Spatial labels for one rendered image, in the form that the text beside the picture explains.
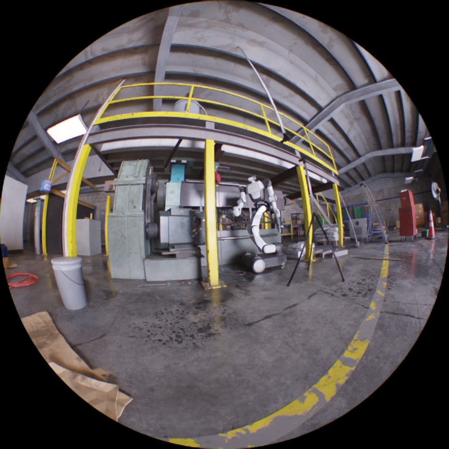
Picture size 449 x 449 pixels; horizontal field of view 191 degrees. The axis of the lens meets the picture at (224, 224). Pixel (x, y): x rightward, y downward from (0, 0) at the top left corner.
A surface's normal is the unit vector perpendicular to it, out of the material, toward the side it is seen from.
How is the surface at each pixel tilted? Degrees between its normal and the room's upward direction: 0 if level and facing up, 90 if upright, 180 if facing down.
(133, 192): 90
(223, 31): 171
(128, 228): 90
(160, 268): 90
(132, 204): 90
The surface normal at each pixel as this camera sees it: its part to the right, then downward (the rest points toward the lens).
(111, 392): -0.20, -0.98
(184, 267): 0.36, -0.07
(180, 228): 0.64, -0.07
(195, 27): 0.10, 0.97
